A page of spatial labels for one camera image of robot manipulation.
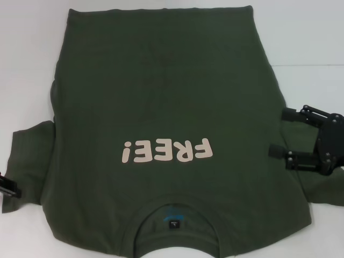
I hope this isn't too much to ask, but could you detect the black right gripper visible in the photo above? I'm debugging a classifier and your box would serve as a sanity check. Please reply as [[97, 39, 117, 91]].
[[268, 104, 344, 177]]

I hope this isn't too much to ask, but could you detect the dark green FREE! t-shirt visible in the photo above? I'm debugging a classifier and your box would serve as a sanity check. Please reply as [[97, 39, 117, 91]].
[[1, 7, 344, 253]]

